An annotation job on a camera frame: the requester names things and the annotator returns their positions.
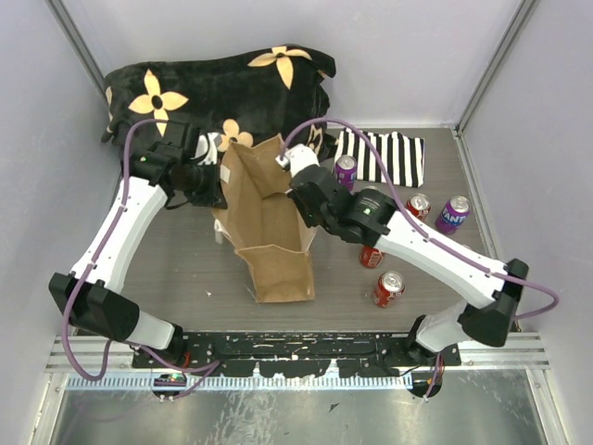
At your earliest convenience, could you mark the black floral plush blanket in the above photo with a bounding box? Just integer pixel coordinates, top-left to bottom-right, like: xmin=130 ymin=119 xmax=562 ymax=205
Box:
xmin=101 ymin=44 xmax=336 ymax=154

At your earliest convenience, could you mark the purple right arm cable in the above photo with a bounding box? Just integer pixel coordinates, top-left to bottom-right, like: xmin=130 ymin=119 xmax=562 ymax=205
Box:
xmin=280 ymin=117 xmax=561 ymax=403

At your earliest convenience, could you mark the black white striped cloth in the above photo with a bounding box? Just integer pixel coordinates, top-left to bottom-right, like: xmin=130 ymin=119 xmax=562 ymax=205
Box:
xmin=334 ymin=129 xmax=425 ymax=188

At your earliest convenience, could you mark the red Coke can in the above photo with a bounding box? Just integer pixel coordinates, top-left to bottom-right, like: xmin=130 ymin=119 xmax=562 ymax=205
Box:
xmin=372 ymin=271 xmax=405 ymax=308
xmin=406 ymin=194 xmax=432 ymax=222
xmin=360 ymin=246 xmax=385 ymax=269

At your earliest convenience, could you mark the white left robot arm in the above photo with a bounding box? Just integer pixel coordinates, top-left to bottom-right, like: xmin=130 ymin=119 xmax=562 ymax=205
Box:
xmin=48 ymin=121 xmax=227 ymax=367

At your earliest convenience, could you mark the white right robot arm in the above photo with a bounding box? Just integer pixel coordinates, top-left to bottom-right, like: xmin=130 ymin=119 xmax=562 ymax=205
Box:
xmin=276 ymin=145 xmax=528 ymax=365

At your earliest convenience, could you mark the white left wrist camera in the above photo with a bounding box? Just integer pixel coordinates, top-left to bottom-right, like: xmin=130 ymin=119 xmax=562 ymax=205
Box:
xmin=192 ymin=132 xmax=221 ymax=165

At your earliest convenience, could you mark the brown burlap canvas bag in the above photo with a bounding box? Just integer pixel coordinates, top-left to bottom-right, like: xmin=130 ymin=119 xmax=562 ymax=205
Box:
xmin=213 ymin=135 xmax=316 ymax=303

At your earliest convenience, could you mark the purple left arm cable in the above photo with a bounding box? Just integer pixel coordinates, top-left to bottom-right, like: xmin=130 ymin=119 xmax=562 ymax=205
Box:
xmin=61 ymin=119 xmax=221 ymax=401

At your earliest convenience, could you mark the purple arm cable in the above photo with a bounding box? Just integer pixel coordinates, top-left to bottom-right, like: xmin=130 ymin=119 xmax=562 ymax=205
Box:
xmin=61 ymin=119 xmax=221 ymax=401
xmin=280 ymin=117 xmax=561 ymax=403

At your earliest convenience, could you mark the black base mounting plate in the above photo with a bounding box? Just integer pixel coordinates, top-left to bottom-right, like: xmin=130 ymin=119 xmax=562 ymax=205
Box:
xmin=129 ymin=331 xmax=462 ymax=379

